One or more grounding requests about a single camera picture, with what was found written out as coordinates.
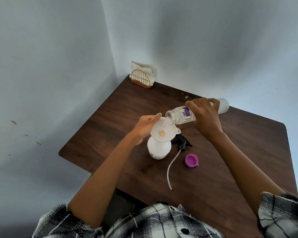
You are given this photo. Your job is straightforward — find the white paper napkins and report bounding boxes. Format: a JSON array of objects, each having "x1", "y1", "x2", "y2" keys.
[{"x1": 129, "y1": 61, "x2": 156, "y2": 85}]

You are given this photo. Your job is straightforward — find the person's left forearm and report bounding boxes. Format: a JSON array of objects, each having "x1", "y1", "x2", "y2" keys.
[{"x1": 68, "y1": 133, "x2": 139, "y2": 230}]

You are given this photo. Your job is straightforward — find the tall frosted clear bottle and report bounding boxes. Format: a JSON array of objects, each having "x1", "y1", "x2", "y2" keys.
[{"x1": 165, "y1": 98, "x2": 229, "y2": 126}]

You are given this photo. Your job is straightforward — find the dark wooden table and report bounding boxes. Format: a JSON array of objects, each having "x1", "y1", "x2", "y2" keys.
[{"x1": 58, "y1": 74, "x2": 298, "y2": 238}]

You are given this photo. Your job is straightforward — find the white spray bottle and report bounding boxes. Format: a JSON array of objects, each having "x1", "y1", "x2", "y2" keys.
[{"x1": 147, "y1": 136, "x2": 172, "y2": 160}]

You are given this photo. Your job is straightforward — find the purple bottle cap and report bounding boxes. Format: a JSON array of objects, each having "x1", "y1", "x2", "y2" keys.
[{"x1": 184, "y1": 154, "x2": 200, "y2": 168}]

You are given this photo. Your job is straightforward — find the gold wire napkin holder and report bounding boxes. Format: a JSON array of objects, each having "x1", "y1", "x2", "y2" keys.
[{"x1": 129, "y1": 69, "x2": 152, "y2": 89}]

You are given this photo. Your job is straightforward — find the white plastic funnel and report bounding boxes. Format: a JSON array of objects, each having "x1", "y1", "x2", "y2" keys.
[{"x1": 150, "y1": 117, "x2": 181, "y2": 143}]

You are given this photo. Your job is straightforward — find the person's right forearm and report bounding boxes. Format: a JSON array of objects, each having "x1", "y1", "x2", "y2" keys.
[{"x1": 210, "y1": 131, "x2": 286, "y2": 216}]

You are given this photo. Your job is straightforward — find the person's left hand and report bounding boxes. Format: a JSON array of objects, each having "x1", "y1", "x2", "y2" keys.
[{"x1": 129, "y1": 112, "x2": 162, "y2": 146}]

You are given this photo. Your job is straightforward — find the person's right hand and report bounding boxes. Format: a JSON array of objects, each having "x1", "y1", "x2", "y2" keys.
[{"x1": 185, "y1": 98, "x2": 224, "y2": 139}]

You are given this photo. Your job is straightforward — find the black white plaid shirt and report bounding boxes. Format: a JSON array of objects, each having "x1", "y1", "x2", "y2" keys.
[{"x1": 32, "y1": 192, "x2": 298, "y2": 238}]

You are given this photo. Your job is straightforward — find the black spray trigger head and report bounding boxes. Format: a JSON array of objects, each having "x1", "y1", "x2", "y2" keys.
[{"x1": 167, "y1": 134, "x2": 193, "y2": 190}]

